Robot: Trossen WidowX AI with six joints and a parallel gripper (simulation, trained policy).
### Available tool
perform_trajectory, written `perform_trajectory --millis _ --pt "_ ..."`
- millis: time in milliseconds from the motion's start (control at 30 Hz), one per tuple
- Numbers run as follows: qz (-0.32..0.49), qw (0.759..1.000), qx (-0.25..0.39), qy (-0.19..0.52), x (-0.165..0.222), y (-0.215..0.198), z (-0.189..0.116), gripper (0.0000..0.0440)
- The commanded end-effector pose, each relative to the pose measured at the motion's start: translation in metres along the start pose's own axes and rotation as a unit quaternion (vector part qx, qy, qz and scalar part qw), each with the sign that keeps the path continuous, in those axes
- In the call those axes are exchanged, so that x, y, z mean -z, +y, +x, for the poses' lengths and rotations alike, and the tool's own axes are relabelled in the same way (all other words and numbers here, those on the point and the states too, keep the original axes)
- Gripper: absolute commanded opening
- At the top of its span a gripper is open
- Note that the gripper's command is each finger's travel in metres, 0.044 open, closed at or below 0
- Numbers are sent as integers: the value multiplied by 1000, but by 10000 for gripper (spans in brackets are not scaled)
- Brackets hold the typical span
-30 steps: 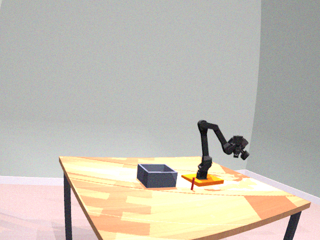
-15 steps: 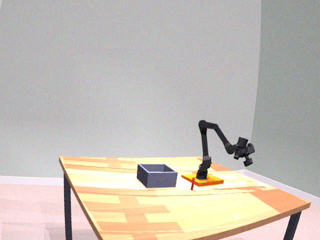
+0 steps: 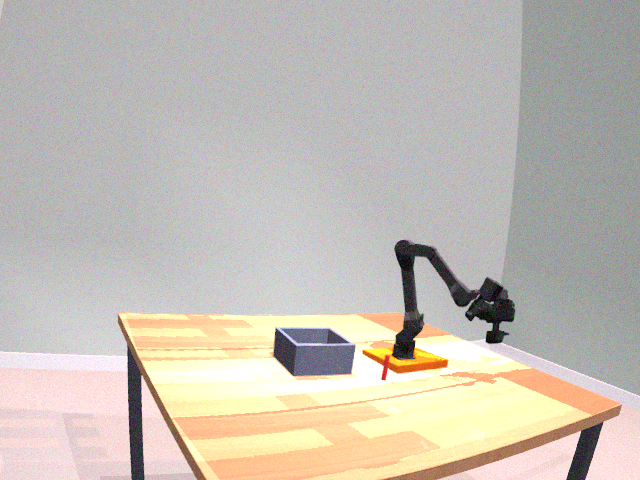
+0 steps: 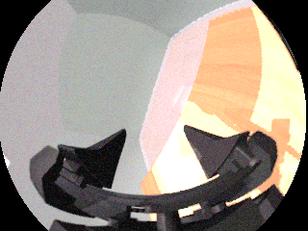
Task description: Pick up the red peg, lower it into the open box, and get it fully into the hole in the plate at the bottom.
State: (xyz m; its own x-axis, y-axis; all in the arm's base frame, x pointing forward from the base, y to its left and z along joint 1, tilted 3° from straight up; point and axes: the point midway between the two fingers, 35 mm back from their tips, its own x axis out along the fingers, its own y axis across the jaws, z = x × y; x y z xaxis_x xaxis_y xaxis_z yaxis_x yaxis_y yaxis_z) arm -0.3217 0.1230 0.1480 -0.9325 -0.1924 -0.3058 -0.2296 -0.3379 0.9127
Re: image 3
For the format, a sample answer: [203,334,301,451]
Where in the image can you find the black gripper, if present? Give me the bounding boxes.
[484,288,509,344]

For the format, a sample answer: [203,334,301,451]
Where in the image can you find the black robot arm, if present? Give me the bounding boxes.
[391,239,515,360]

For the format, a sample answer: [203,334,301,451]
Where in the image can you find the red peg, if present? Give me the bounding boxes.
[381,355,390,380]

